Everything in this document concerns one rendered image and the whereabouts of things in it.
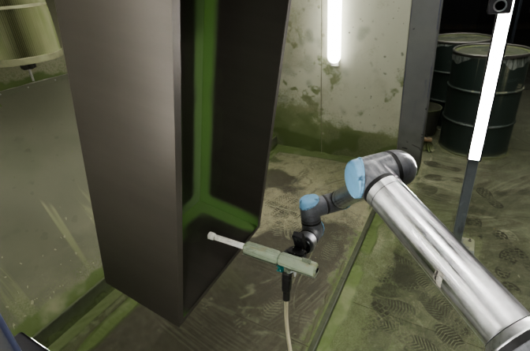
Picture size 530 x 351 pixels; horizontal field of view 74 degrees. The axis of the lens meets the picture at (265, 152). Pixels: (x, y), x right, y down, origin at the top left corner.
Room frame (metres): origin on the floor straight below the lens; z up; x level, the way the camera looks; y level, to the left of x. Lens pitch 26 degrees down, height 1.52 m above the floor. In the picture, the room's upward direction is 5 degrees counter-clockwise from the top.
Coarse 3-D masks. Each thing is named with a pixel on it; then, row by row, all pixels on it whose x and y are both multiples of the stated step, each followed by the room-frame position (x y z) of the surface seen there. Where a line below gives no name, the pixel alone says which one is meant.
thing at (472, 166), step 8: (472, 168) 1.60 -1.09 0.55; (472, 176) 1.59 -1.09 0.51; (464, 184) 1.61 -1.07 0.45; (472, 184) 1.59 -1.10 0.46; (464, 192) 1.61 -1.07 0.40; (464, 200) 1.60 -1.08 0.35; (464, 208) 1.60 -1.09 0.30; (456, 216) 1.63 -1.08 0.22; (464, 216) 1.59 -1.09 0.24; (456, 224) 1.61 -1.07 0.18; (464, 224) 1.59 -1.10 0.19; (456, 232) 1.61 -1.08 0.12
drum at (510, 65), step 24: (528, 48) 2.85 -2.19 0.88; (456, 72) 2.90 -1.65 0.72; (480, 72) 2.71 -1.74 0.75; (504, 72) 2.64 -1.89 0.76; (456, 96) 2.85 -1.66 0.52; (504, 96) 2.64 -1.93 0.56; (456, 120) 2.81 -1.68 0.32; (504, 120) 2.65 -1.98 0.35; (456, 144) 2.77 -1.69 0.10; (504, 144) 2.67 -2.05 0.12
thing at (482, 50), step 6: (456, 48) 3.11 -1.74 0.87; (462, 48) 3.13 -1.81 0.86; (468, 48) 3.11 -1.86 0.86; (474, 48) 3.09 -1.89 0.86; (480, 48) 3.07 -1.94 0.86; (486, 48) 3.05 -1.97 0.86; (510, 48) 2.98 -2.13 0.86; (516, 48) 2.95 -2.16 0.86; (522, 48) 2.92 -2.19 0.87; (480, 54) 2.84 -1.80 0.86; (486, 54) 2.82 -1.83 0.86; (510, 54) 2.76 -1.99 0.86
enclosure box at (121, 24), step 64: (64, 0) 0.90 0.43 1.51; (128, 0) 0.80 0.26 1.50; (192, 0) 1.38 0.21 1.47; (256, 0) 1.33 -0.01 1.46; (128, 64) 0.82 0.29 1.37; (192, 64) 1.40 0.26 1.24; (256, 64) 1.34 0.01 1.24; (128, 128) 0.84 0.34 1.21; (192, 128) 1.43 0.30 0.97; (256, 128) 1.35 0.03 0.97; (128, 192) 0.88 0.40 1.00; (192, 192) 1.47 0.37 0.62; (256, 192) 1.37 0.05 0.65; (128, 256) 0.92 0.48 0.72; (192, 256) 1.16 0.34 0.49
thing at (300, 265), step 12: (216, 240) 1.18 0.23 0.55; (228, 240) 1.16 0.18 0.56; (252, 252) 1.08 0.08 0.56; (264, 252) 1.06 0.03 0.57; (276, 252) 1.06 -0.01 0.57; (276, 264) 1.04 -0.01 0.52; (288, 264) 1.01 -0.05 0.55; (300, 264) 0.99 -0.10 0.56; (312, 264) 0.99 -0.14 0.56; (288, 276) 1.01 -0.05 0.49; (312, 276) 0.97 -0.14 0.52; (288, 288) 1.01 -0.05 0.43; (288, 300) 1.01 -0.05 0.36
